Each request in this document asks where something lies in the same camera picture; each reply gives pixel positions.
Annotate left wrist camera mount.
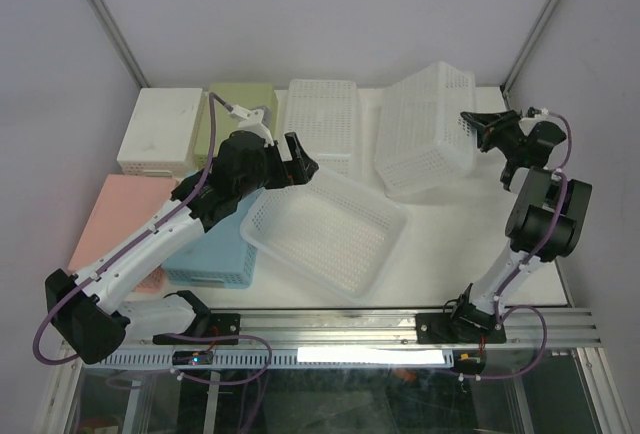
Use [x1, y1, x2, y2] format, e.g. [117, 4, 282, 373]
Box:
[229, 104, 275, 146]

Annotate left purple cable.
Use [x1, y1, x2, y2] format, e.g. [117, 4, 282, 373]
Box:
[32, 94, 234, 366]

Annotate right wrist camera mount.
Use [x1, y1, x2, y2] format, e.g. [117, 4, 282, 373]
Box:
[522, 107, 549, 123]

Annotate white slotted cable duct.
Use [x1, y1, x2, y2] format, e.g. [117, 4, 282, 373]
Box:
[97, 347, 454, 370]

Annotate clear perforated basket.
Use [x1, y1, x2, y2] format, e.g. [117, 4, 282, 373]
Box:
[240, 167, 411, 304]
[283, 79, 362, 180]

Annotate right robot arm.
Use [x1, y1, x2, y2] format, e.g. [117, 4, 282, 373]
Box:
[447, 108, 592, 341]

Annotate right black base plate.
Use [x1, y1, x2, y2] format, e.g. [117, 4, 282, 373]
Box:
[415, 312, 506, 345]

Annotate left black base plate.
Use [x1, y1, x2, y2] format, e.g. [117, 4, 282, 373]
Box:
[152, 312, 241, 346]

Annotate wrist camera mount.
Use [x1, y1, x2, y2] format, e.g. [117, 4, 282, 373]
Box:
[522, 107, 549, 123]
[229, 104, 275, 146]

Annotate green perforated basket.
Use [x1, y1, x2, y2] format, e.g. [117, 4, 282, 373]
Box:
[192, 81, 279, 170]

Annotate pink perforated basket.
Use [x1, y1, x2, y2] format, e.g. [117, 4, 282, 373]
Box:
[67, 174, 177, 273]

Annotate white perforated basket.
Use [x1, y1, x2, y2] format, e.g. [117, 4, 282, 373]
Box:
[117, 88, 204, 178]

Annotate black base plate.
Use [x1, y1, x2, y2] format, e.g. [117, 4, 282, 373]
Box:
[152, 312, 241, 346]
[415, 312, 506, 345]

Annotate aluminium mounting rail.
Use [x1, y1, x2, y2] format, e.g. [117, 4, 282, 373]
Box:
[62, 309, 599, 355]

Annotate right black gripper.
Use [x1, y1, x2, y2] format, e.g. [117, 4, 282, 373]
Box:
[457, 108, 525, 159]

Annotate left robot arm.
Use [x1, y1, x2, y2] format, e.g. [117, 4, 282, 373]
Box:
[43, 130, 319, 364]

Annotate blue basket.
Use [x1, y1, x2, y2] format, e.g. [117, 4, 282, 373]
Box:
[161, 189, 263, 289]

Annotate white bottom basket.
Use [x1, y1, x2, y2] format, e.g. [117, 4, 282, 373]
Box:
[373, 61, 476, 199]

